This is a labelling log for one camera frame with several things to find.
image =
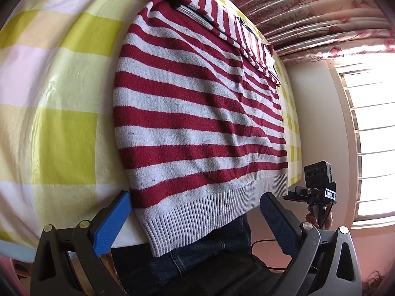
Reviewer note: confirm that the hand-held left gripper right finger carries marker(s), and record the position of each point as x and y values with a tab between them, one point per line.
277	222

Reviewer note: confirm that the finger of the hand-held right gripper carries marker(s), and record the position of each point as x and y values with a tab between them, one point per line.
296	193

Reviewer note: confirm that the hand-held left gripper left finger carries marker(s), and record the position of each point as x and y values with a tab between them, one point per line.
111	222

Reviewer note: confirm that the red white striped navy sweater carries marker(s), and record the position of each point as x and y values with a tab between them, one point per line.
191	114

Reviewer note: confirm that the person's right hand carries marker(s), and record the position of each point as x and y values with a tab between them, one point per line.
310	217

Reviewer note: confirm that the barred window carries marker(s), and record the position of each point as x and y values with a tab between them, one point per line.
370	145

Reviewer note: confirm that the person's dark blue jeans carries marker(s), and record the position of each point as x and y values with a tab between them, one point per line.
200	268

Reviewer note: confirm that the yellow white checked bed sheet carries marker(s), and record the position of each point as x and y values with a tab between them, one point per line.
61	98

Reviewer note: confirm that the pink floral curtain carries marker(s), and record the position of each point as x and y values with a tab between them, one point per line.
308	15

